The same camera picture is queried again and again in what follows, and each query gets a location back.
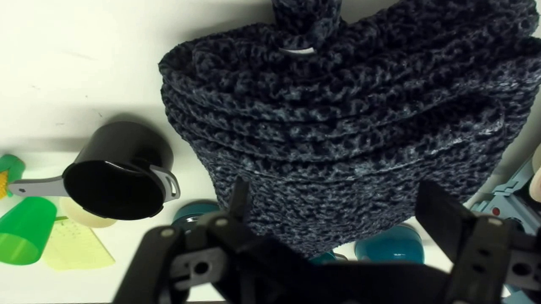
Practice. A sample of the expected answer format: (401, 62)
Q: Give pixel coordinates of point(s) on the dark blue knitted blanket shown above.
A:
(349, 128)

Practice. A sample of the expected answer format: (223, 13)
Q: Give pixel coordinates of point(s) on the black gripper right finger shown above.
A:
(484, 258)

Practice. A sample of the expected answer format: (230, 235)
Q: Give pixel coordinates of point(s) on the green plastic cup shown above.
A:
(26, 230)

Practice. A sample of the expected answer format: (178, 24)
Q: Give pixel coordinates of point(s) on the small yellow green toy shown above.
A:
(10, 169)

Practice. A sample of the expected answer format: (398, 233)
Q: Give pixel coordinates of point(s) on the pale blue plastic toy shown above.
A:
(509, 196)

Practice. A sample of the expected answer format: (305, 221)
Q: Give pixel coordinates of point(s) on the yellow-green plastic piece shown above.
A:
(76, 246)

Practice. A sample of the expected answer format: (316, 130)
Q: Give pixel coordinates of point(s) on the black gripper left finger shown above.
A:
(163, 263)

